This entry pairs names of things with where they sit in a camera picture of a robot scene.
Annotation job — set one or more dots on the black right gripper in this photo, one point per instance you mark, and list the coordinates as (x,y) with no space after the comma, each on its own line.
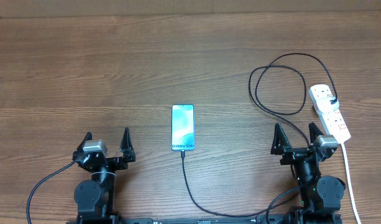
(280,146)

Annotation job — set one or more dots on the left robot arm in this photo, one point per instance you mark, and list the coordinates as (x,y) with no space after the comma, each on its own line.
(95,197)

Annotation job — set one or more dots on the white charger plug adapter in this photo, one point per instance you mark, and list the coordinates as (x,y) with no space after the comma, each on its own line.
(327,104)

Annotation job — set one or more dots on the white power strip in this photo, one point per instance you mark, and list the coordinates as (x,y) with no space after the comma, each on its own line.
(333,122)

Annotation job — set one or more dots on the Galaxy smartphone blue screen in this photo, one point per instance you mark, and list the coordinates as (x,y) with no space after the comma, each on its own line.
(183,128)

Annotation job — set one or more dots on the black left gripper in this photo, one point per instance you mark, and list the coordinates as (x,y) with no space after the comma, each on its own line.
(120,162)

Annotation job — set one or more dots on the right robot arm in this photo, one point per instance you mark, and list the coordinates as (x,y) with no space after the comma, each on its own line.
(320,195)

